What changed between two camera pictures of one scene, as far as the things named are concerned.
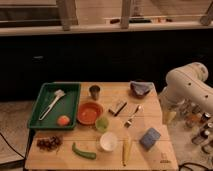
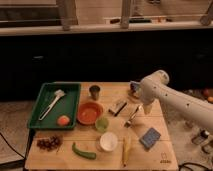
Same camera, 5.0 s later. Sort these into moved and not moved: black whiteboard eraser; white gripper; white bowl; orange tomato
Moved: white gripper
Not moved: white bowl; orange tomato; black whiteboard eraser
